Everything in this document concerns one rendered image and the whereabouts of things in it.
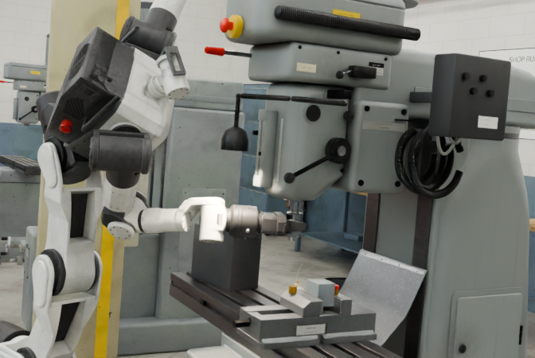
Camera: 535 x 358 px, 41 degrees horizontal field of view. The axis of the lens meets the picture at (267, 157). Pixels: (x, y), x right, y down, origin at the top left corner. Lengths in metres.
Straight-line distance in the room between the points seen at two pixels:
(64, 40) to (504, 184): 2.15
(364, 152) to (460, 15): 5.80
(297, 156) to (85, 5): 1.90
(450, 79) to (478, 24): 5.67
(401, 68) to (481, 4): 5.49
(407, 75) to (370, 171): 0.30
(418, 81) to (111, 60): 0.86
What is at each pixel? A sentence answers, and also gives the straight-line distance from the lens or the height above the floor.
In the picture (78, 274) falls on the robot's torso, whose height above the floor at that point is 1.02.
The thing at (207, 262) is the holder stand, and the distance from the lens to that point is 2.39.
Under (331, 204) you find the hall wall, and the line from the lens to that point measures 9.20.
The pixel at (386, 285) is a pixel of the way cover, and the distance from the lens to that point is 2.21.
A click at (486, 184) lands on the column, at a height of 1.38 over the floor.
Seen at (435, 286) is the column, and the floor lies 1.08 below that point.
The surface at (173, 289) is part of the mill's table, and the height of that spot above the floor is 0.91.
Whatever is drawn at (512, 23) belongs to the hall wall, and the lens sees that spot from 7.20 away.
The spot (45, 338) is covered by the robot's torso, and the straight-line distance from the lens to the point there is 2.33.
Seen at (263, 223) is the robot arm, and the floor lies 1.24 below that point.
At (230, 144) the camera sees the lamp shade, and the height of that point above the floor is 1.45.
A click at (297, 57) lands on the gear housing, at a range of 1.84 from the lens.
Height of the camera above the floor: 1.52
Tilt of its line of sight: 3 degrees down
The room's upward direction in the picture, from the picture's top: 4 degrees clockwise
